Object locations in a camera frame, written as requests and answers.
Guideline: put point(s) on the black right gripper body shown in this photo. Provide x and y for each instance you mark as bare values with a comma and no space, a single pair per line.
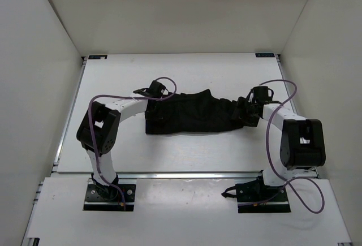
246,115

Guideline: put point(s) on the black pleated skirt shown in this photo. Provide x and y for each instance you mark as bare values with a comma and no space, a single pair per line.
191,113

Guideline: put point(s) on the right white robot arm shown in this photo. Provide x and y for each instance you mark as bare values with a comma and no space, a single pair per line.
302,146

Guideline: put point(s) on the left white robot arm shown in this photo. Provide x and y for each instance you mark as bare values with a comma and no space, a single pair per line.
98,130

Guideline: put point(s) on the right blue table label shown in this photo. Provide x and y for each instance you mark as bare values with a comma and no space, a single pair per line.
264,55

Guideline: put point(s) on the blue table label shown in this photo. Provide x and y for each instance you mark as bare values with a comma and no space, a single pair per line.
97,57
264,55

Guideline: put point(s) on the left blue table label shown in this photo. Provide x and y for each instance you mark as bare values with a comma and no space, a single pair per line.
97,57

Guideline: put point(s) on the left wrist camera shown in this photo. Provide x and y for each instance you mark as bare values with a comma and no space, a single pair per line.
156,88

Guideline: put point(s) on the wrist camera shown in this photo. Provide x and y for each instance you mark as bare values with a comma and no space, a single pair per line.
156,88
263,93

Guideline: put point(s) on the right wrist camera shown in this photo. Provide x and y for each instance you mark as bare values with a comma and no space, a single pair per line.
263,93

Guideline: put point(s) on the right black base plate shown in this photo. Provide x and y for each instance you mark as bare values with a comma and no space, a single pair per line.
263,200

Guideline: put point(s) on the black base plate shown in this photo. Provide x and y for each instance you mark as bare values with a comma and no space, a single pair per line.
93,201
263,200

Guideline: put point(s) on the aluminium table rail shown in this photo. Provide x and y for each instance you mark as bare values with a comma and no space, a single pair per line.
69,114

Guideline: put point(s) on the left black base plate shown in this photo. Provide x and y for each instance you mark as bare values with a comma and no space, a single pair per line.
93,201

